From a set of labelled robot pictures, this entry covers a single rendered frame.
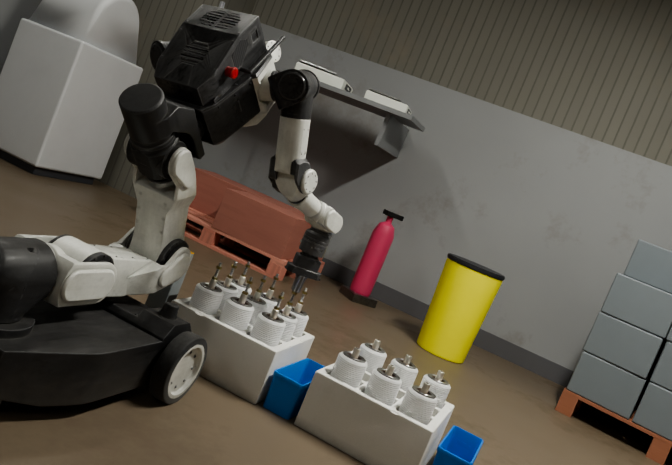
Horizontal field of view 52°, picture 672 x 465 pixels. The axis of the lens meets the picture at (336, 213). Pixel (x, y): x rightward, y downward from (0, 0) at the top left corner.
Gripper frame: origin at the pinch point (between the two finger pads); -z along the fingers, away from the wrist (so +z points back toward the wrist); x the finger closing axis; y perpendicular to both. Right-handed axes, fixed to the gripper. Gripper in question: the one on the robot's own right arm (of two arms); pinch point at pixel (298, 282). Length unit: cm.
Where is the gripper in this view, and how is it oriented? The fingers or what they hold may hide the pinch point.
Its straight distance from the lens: 232.7
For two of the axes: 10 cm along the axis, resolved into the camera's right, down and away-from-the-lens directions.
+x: 8.7, 3.4, 3.5
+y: -3.1, -1.8, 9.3
